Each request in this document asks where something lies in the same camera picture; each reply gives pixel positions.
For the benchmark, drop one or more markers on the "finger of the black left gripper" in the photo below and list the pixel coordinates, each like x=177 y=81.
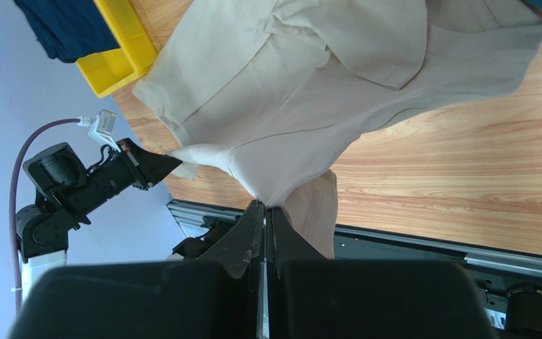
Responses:
x=148 y=168

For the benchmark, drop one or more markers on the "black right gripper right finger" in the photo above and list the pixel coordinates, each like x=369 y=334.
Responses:
x=311 y=296

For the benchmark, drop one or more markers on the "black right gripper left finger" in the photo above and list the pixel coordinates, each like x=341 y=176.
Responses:
x=213 y=296

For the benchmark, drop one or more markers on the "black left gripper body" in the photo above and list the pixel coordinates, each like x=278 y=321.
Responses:
x=117 y=170

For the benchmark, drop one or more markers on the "beige t-shirt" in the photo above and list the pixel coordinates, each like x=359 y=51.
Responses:
x=273 y=92

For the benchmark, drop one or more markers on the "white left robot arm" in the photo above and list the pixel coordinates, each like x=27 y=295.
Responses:
x=42 y=227

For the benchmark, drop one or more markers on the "yellow plastic bin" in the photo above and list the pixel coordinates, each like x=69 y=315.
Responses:
x=107 y=72

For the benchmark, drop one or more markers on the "navy blue t-shirt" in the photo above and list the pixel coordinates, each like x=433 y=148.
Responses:
x=68 y=30

